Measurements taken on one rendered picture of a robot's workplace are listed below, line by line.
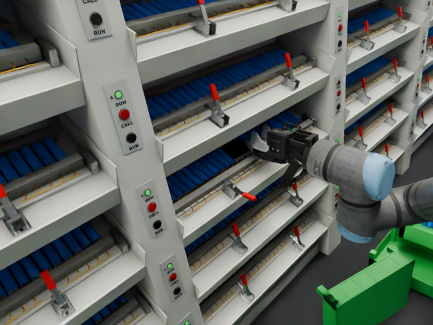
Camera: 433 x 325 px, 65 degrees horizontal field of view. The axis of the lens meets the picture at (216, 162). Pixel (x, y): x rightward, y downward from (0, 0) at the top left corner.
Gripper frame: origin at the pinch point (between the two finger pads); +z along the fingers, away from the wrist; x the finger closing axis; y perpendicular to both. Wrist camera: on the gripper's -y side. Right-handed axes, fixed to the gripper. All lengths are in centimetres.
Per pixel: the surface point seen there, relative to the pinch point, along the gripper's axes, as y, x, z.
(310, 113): -0.9, -27.0, -1.4
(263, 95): 13.8, -1.7, -3.9
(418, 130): -44, -120, -8
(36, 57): 35, 46, 0
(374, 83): -4, -69, -3
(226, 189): -4.0, 16.3, -5.6
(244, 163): -2.1, 6.9, -3.3
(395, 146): -43, -96, -6
